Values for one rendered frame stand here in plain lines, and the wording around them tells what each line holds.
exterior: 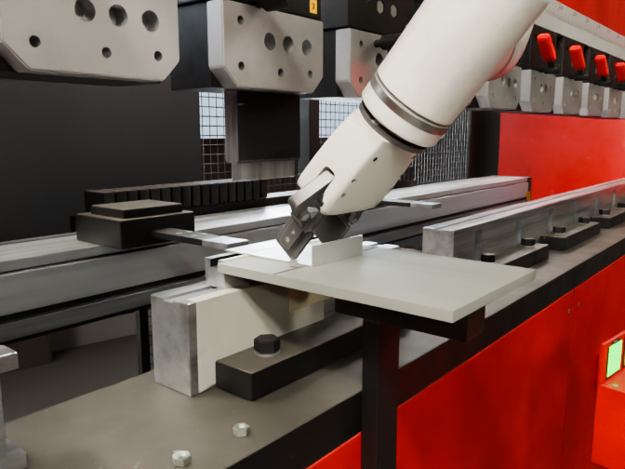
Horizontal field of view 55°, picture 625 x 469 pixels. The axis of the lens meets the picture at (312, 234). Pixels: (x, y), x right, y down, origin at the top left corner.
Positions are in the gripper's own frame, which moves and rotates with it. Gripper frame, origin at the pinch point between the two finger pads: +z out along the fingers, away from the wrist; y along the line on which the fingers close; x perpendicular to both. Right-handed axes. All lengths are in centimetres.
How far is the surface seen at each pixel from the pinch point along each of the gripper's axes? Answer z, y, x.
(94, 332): 236, -116, -126
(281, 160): -1.6, -2.2, -9.8
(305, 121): 42, -95, -71
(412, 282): -7.4, 3.1, 12.3
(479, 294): -11.5, 3.2, 17.1
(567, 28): -23, -92, -24
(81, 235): 25.2, 6.9, -24.6
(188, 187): 27.9, -19.0, -34.3
